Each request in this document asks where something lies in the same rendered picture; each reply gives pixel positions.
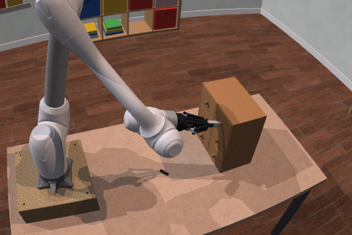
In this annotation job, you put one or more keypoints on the brown wooden chest of drawers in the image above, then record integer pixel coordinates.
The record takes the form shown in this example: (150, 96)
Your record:
(246, 117)

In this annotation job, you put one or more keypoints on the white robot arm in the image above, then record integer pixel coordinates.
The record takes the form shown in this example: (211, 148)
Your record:
(48, 143)

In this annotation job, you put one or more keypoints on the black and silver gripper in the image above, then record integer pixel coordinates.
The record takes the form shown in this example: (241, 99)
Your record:
(194, 123)

